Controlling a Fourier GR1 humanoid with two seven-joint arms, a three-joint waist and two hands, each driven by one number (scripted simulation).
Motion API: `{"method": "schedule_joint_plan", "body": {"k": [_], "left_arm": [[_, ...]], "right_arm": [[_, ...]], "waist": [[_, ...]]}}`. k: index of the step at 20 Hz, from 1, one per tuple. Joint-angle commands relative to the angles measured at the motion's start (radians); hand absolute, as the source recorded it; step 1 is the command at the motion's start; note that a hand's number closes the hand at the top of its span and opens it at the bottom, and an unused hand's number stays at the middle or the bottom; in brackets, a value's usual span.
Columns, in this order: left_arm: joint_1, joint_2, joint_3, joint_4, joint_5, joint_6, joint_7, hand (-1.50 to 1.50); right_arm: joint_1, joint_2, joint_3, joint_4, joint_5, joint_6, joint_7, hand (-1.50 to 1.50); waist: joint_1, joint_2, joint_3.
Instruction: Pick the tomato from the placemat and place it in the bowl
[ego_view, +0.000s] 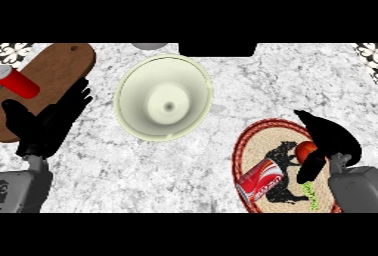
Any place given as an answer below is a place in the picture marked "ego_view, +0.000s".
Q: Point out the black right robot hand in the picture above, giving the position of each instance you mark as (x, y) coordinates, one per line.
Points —
(332, 136)

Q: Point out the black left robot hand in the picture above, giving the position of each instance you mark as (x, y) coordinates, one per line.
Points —
(47, 123)

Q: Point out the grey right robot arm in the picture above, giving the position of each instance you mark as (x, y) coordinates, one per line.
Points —
(354, 186)

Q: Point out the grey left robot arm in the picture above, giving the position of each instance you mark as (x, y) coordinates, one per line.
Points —
(24, 186)

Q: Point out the red tomato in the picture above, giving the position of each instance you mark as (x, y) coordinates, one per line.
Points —
(305, 150)

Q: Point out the round woven placemat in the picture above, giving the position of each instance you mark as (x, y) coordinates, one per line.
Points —
(268, 160)

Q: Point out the pale green bowl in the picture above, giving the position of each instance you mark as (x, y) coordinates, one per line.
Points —
(165, 97)

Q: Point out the brown wooden cutting board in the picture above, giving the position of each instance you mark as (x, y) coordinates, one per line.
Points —
(45, 83)

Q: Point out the plain red can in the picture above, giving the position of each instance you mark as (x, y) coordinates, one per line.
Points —
(20, 83)

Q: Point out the green vegetable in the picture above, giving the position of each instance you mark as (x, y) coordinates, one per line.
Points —
(311, 196)

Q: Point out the red and white can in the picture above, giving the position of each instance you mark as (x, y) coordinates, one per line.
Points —
(261, 182)

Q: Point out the black and white patterned tile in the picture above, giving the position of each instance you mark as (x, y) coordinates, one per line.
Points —
(368, 60)
(14, 51)

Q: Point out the grey round object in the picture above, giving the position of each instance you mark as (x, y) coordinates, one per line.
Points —
(150, 46)

